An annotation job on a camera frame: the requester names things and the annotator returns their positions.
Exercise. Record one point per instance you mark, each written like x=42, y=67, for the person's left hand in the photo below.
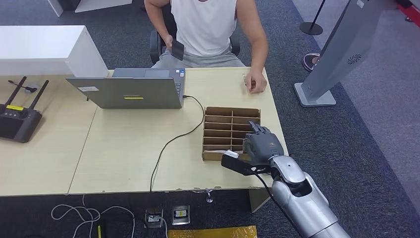
x=256, y=82

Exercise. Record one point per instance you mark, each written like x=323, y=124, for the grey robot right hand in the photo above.
x=262, y=148

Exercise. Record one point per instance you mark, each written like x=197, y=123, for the person's right hand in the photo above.
x=168, y=42

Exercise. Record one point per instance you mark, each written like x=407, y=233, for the black phone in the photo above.
x=178, y=50

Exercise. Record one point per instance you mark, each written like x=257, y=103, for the person's right forearm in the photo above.
x=156, y=19

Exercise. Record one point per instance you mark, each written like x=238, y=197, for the person's left forearm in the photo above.
x=261, y=56

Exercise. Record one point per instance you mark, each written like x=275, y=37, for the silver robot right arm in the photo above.
x=305, y=203

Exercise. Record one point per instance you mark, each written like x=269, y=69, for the white room key card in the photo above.
x=215, y=151

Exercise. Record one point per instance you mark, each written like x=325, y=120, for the brown card organizer box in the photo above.
x=211, y=156

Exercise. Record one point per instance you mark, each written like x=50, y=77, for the black office chair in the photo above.
x=154, y=46

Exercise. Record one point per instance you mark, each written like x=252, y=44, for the beige desk leg panel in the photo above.
x=257, y=198

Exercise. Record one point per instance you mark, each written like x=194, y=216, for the grey laptop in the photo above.
x=131, y=92

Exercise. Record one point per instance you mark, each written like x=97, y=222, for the metal desk fitting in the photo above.
x=210, y=197

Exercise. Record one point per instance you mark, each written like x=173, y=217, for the black stanchion pole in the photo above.
x=311, y=29

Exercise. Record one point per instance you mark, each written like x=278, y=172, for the white furniture panel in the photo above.
x=98, y=5

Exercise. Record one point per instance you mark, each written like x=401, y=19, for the grey kiosk stand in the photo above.
x=344, y=49

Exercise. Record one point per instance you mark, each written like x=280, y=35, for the yellow plastic sheet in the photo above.
x=213, y=232

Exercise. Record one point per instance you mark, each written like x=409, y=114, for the metal floor socket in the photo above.
x=180, y=215
x=153, y=218

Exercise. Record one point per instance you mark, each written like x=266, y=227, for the white counter block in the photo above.
x=39, y=46

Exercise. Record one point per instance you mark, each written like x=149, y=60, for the small black antenna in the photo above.
x=23, y=86

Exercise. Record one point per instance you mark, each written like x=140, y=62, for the red floor mat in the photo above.
x=411, y=13

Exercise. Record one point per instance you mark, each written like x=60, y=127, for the black remote controller with antennas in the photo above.
x=16, y=124

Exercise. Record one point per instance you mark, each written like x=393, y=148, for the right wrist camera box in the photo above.
x=236, y=164

